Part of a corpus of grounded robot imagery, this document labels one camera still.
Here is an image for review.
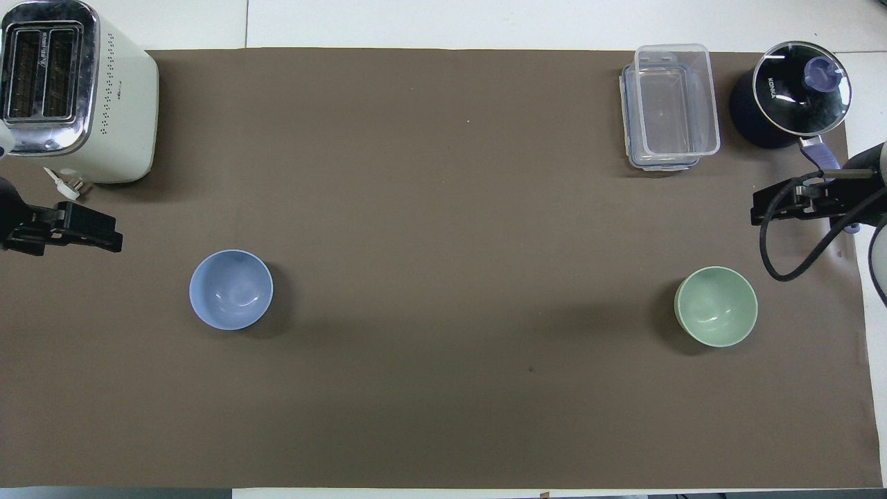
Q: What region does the glass lid with purple knob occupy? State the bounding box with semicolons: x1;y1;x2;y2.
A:
753;41;852;137

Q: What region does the white power plug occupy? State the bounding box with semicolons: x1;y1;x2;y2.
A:
43;166;85;202

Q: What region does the blue bowl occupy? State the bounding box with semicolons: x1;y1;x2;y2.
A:
188;249;274;331

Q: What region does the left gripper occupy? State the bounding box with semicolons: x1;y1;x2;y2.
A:
0;177;55;256

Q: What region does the green bowl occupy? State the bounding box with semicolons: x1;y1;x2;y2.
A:
674;266;759;348

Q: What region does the white chrome toaster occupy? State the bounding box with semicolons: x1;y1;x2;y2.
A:
0;0;160;185

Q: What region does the black pot with purple handle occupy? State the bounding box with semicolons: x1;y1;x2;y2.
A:
728;40;862;234

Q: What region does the black cable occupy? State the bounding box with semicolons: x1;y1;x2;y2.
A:
759;172;887;282

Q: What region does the clear blue-rimmed container lid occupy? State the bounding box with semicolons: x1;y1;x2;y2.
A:
619;63;703;172

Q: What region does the clear plastic container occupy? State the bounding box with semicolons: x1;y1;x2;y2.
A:
635;44;721;158

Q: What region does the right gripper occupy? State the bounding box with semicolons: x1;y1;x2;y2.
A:
828;142;887;228

